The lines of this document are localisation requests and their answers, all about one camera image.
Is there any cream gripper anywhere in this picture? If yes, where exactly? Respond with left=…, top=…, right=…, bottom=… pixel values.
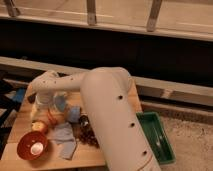
left=30, top=102, right=49, bottom=120

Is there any orange red pepper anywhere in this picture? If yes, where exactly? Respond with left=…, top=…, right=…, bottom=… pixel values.
left=47, top=110, right=58, bottom=127

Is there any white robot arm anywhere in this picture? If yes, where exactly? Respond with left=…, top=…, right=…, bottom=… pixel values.
left=31, top=67, right=161, bottom=171

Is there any red bowl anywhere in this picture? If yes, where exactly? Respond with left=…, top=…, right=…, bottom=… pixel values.
left=17, top=131, right=48, bottom=160

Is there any black rectangular block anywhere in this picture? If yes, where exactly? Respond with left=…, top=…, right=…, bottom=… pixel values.
left=27, top=94, right=36, bottom=104

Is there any yellow red apple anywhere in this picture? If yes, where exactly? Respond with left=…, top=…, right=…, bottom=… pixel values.
left=32, top=120, right=48, bottom=134

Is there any blue round sponge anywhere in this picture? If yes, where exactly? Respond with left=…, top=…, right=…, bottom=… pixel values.
left=54, top=96, right=67, bottom=112

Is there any wooden table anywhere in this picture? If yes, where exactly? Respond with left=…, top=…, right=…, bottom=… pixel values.
left=0, top=78, right=143, bottom=171

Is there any blue object beside table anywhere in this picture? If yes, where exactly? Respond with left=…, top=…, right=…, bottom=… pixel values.
left=12, top=88, right=26, bottom=103

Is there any grey blue cloth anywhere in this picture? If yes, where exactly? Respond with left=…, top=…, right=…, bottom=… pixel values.
left=52, top=122, right=77, bottom=160

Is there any white egg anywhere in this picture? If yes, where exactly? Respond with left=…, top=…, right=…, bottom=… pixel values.
left=30, top=142, right=44, bottom=155

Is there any small black clip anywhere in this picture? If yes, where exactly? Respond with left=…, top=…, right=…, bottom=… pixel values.
left=79, top=115, right=89, bottom=127

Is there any green plastic tray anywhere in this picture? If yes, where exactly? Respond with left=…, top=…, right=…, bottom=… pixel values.
left=137, top=112, right=175, bottom=165

